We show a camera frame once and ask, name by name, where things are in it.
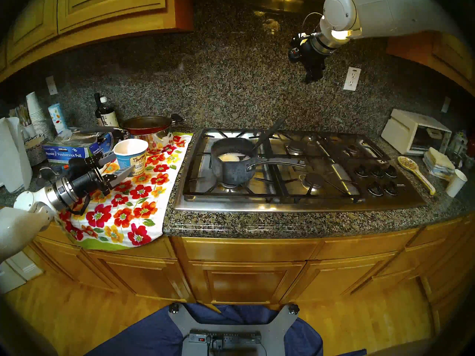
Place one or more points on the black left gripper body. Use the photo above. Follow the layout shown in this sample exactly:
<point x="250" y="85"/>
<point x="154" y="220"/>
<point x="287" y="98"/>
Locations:
<point x="91" y="183"/>

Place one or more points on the white decorated ceramic jar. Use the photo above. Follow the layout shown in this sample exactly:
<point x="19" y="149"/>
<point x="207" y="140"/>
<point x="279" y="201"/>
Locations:
<point x="460" y="142"/>

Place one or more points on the dark blue cloth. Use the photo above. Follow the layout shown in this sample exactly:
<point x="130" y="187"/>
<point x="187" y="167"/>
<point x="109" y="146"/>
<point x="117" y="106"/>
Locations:
<point x="148" y="335"/>

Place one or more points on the dark speckled saucepan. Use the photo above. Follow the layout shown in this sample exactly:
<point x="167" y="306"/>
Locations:
<point x="232" y="171"/>

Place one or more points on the patterned round basket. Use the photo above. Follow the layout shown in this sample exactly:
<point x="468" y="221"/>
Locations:
<point x="35" y="153"/>

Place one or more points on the blue oatmeal paper cup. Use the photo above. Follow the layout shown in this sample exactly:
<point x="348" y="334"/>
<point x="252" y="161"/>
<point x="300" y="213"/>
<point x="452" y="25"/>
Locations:
<point x="131" y="158"/>

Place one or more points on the grey power strip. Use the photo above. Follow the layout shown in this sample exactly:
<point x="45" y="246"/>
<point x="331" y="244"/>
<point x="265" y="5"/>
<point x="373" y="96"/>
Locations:
<point x="237" y="337"/>

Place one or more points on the slim black bottle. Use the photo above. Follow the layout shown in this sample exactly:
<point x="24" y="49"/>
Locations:
<point x="97" y="105"/>

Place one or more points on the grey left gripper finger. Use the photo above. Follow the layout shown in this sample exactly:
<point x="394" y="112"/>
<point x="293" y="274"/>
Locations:
<point x="118" y="177"/>
<point x="107" y="159"/>

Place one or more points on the leaf print paper cup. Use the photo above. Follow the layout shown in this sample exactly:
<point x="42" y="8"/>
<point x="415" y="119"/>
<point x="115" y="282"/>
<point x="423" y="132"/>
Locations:
<point x="57" y="118"/>

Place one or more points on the stainless gas stovetop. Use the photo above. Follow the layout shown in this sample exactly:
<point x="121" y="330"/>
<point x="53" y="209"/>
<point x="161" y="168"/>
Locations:
<point x="345" y="205"/>

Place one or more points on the white utensil holder cup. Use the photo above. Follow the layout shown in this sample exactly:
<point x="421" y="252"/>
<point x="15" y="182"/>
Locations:
<point x="29" y="131"/>

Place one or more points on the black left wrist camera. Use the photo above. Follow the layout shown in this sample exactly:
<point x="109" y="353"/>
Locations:
<point x="79" y="167"/>

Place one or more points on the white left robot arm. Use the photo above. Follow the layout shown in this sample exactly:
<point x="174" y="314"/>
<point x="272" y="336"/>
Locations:
<point x="18" y="225"/>

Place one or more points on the white toaster oven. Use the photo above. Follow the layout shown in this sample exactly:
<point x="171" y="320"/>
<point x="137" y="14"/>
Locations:
<point x="399" y="132"/>

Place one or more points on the black stove knob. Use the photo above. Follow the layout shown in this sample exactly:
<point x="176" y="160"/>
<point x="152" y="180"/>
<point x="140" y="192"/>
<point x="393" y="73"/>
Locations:
<point x="376" y="171"/>
<point x="390" y="171"/>
<point x="374" y="189"/>
<point x="390" y="188"/>
<point x="360" y="171"/>

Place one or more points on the white wall switch plate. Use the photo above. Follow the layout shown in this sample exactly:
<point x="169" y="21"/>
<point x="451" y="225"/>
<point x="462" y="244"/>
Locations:
<point x="445" y="104"/>
<point x="51" y="85"/>

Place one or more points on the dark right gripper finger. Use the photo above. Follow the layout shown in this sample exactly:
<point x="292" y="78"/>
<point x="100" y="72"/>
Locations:
<point x="310" y="73"/>
<point x="318" y="72"/>

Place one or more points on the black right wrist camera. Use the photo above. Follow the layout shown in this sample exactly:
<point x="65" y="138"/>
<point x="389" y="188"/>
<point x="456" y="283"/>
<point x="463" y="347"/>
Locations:
<point x="295" y="51"/>

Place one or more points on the steel pan red inside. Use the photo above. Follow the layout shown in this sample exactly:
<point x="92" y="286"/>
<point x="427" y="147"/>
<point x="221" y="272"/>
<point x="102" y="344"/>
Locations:
<point x="159" y="138"/>

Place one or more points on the patterned ceramic spoon rest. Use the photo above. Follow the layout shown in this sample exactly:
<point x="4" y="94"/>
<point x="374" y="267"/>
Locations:
<point x="408" y="163"/>

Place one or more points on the white paper towel roll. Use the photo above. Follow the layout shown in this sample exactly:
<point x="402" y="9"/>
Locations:
<point x="15" y="158"/>

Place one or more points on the plain white paper cup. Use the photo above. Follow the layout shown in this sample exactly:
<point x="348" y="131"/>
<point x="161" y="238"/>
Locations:
<point x="455" y="184"/>

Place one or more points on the dark bottle white cap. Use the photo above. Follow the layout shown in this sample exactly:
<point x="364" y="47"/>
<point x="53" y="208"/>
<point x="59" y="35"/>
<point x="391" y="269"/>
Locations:
<point x="108" y="118"/>

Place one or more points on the black cooking spoon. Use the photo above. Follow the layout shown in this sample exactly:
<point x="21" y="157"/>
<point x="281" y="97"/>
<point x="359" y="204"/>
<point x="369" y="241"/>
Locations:
<point x="270" y="132"/>

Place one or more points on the wooden base cabinets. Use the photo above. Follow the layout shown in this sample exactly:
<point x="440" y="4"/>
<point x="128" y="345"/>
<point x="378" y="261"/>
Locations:
<point x="241" y="281"/>

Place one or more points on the folded dish cloth stack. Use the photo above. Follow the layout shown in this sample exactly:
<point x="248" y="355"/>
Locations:
<point x="439" y="162"/>

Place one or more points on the stack of white cups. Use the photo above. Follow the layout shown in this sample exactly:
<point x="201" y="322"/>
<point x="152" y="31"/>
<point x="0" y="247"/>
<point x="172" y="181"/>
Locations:
<point x="35" y="110"/>

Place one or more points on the white wall outlet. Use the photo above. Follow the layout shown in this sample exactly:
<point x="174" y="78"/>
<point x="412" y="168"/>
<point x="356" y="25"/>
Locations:
<point x="351" y="79"/>

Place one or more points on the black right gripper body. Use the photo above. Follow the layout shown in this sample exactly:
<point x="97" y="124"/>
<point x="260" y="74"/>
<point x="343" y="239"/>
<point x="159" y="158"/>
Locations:
<point x="313" y="55"/>

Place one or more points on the floral kitchen towel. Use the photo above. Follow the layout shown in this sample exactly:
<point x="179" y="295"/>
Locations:
<point x="141" y="210"/>

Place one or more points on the blue foil sheet box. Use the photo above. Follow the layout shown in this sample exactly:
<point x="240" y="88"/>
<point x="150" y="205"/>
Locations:
<point x="66" y="155"/>

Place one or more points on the wooden wall cabinet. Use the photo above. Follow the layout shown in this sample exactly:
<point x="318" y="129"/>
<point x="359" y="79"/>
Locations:
<point x="111" y="10"/>
<point x="452" y="58"/>

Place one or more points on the black round lid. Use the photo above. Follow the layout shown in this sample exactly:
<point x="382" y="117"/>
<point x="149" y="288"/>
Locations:
<point x="46" y="174"/>

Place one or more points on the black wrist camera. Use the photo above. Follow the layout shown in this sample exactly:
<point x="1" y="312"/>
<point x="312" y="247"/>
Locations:
<point x="295" y="51"/>
<point x="79" y="167"/>

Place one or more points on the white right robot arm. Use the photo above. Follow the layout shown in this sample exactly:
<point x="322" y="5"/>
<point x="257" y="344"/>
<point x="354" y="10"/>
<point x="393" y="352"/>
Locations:
<point x="382" y="10"/>

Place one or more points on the bundle of wooden utensils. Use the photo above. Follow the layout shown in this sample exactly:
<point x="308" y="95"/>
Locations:
<point x="23" y="116"/>

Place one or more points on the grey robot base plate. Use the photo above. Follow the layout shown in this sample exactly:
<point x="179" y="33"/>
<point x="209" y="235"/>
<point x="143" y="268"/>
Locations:
<point x="278" y="329"/>

